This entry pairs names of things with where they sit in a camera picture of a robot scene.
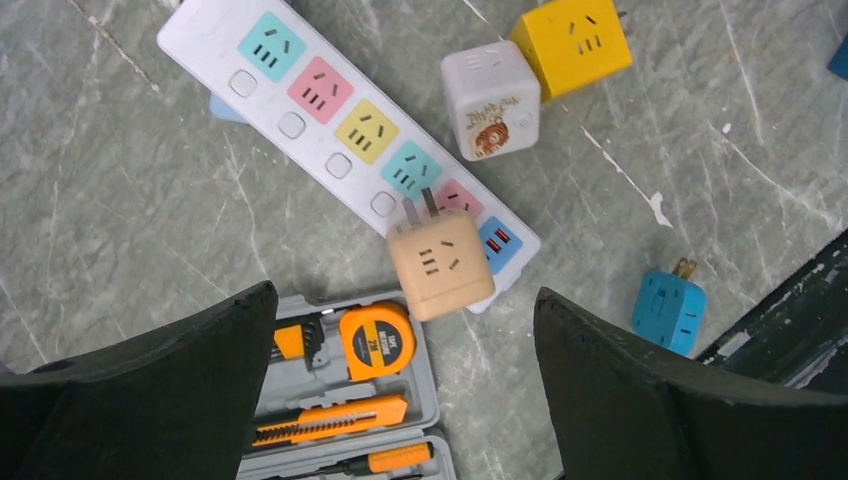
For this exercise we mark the dark blue cube adapter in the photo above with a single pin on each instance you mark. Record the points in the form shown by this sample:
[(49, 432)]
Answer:
[(838, 64)]

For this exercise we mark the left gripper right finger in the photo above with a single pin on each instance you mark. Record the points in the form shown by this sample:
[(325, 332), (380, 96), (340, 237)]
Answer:
[(625, 408)]

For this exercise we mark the grey tool case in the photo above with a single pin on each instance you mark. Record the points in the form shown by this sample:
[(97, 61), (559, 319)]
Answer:
[(349, 393)]

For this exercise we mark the yellow cube adapter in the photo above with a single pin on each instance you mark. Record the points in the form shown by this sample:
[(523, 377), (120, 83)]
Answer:
[(570, 44)]

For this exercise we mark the white power strip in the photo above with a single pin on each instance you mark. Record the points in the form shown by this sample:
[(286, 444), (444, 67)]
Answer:
[(295, 88)]

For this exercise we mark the orange cube adapter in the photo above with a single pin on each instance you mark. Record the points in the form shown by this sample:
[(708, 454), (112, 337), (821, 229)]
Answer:
[(439, 259)]

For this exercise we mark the light blue power strip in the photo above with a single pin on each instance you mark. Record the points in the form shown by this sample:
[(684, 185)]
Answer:
[(221, 110)]

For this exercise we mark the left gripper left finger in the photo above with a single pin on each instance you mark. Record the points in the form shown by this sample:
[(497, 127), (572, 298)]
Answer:
[(173, 403)]

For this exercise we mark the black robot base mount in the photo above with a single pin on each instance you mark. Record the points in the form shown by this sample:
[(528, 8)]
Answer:
[(797, 335)]

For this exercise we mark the white and blue cube adapter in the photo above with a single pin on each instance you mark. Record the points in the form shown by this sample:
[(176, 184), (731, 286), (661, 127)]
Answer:
[(493, 100)]

